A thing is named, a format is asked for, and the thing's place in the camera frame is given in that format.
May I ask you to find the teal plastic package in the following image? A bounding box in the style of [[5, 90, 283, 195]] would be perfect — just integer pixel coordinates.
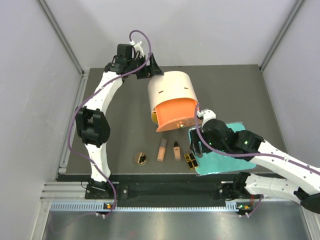
[[187, 121, 258, 177]]

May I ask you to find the gold black eyeshadow palette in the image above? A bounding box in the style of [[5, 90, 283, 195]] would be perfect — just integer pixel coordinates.
[[184, 152, 199, 170]]

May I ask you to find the white cable duct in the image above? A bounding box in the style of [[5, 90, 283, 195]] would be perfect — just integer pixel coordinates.
[[50, 201, 251, 213]]

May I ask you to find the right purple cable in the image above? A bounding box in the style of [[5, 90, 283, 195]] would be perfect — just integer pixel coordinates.
[[194, 103, 320, 217]]

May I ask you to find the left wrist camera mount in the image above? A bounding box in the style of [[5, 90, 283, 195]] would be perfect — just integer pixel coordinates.
[[131, 41, 145, 59]]

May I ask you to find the yellow drawer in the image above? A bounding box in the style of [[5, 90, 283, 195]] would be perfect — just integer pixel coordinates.
[[151, 111, 158, 125]]

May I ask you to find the peach concealer tube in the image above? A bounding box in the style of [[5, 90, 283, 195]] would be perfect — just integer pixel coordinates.
[[156, 138, 167, 162]]

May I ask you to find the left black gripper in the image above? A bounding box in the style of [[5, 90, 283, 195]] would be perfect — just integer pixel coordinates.
[[127, 53, 163, 80]]

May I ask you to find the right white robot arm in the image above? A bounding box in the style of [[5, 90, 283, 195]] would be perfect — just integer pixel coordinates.
[[189, 119, 320, 214]]

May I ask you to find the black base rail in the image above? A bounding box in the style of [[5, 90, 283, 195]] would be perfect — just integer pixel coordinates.
[[84, 180, 251, 201]]

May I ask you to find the white drawer organizer shell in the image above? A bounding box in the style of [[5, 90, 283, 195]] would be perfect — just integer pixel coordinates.
[[148, 71, 198, 113]]

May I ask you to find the round gold compact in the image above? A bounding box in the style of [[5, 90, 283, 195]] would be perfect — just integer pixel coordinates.
[[134, 152, 147, 166]]

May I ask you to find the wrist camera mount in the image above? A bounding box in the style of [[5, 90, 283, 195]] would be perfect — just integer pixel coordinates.
[[131, 41, 145, 59], [196, 109, 216, 127]]

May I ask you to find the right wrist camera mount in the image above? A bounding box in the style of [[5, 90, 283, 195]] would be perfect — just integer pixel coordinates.
[[196, 109, 216, 127]]

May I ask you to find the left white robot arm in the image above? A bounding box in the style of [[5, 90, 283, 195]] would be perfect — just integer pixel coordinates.
[[75, 41, 164, 199]]

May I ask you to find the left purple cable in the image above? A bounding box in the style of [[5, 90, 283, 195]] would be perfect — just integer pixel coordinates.
[[68, 29, 153, 217]]

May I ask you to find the purple cable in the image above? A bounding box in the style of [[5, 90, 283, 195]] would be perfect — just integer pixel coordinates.
[[68, 29, 153, 217], [194, 103, 320, 217]]

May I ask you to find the orange top drawer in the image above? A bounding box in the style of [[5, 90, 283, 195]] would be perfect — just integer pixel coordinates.
[[151, 98, 198, 133]]

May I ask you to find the foundation bottle black pump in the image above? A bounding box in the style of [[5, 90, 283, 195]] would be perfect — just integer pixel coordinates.
[[173, 141, 181, 161]]

